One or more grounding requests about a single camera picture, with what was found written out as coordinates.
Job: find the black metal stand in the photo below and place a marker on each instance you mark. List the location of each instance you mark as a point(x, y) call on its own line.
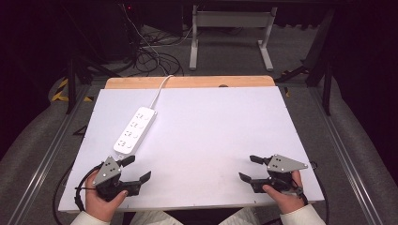
point(327, 87)
point(71, 84)

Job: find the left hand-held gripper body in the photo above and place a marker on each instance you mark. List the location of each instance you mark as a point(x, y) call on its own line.
point(108, 170)

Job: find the yellow black hazard tape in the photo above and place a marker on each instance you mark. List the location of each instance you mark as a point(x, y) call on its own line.
point(61, 90)

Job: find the person's right hand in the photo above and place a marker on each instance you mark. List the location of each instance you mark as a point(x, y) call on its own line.
point(287, 200)

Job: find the aluminium floor rail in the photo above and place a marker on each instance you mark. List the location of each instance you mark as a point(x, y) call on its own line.
point(344, 156)
point(40, 168)

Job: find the person's white jacket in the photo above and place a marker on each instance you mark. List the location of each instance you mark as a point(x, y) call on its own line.
point(150, 218)

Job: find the white power strip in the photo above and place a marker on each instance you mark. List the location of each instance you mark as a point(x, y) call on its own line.
point(135, 130)

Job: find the person's left hand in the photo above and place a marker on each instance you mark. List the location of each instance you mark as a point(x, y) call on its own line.
point(100, 207)

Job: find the white metal desk frame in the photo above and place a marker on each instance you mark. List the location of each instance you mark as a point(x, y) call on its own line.
point(231, 19)

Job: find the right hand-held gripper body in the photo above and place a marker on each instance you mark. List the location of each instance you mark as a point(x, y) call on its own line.
point(283, 164)

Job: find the black cabinet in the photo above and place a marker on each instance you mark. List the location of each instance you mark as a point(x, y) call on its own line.
point(103, 28)

